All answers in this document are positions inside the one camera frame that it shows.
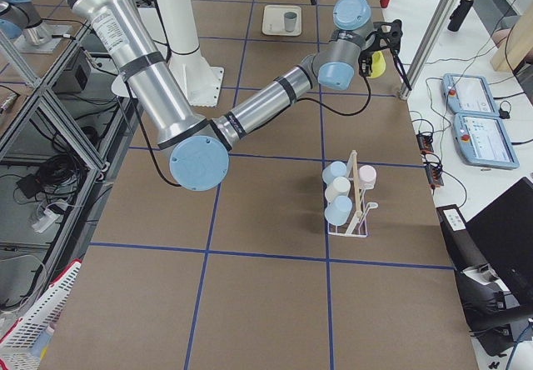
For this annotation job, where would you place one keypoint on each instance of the yellow plastic cup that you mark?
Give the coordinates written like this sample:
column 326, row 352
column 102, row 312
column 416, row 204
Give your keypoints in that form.
column 378, row 65

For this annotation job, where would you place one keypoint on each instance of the grey plastic cup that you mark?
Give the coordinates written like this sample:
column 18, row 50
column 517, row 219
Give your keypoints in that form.
column 290, row 20

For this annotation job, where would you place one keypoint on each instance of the light blue plastic cup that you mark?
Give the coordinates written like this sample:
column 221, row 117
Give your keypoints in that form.
column 333, row 170

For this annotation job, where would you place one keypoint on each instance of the pink plastic cup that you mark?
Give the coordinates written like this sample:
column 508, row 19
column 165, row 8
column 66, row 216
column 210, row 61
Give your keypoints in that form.
column 367, row 177

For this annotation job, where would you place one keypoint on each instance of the pale cream plastic cup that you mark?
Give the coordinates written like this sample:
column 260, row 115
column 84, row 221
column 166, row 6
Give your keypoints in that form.
column 339, row 186

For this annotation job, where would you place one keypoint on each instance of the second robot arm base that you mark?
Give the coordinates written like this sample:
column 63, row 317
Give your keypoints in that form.
column 24, row 26

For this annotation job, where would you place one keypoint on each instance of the wooden rack dowel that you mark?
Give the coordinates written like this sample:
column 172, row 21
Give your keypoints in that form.
column 352, row 174

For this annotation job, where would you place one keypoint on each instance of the cream plastic tray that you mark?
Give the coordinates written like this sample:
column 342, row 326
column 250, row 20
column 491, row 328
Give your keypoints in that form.
column 273, row 23

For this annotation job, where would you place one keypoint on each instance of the upper blue teach pendant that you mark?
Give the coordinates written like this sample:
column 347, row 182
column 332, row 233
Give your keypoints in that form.
column 468, row 94

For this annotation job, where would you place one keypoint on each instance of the blue teach pendant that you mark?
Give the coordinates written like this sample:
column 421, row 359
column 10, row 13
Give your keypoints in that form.
column 468, row 94
column 482, row 141

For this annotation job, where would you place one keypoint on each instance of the black cylinder bottle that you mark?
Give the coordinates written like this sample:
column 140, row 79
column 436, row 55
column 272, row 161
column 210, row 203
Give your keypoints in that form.
column 459, row 15

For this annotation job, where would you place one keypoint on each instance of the lower blue teach pendant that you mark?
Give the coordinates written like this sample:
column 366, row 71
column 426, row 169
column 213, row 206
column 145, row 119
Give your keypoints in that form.
column 482, row 141

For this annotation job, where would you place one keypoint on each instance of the white plastic basket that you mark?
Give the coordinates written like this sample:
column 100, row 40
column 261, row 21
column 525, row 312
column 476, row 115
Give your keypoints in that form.
column 25, row 343

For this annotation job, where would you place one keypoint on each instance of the aluminium frame post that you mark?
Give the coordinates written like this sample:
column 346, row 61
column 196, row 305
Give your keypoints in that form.
column 436, row 24

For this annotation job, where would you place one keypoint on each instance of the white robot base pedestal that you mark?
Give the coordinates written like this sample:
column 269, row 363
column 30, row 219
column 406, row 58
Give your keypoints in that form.
column 198, row 80

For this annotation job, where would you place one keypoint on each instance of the white wire cup rack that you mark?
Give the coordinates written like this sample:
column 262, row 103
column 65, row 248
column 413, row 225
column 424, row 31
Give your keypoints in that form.
column 361, row 228

